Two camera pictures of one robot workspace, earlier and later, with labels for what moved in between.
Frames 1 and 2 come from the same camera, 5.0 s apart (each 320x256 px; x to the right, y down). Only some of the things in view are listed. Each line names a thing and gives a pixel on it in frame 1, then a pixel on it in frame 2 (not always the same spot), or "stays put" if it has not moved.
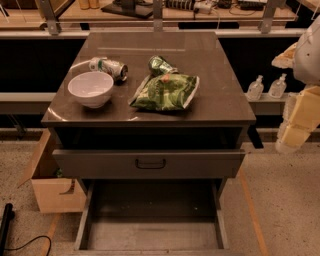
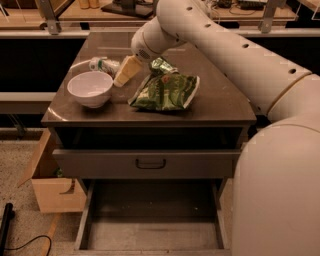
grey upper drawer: x=147 y=164 stays put
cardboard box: x=54 y=193 stays put
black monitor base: x=130 y=7 stays put
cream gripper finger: x=301 y=116 -> x=148 y=42
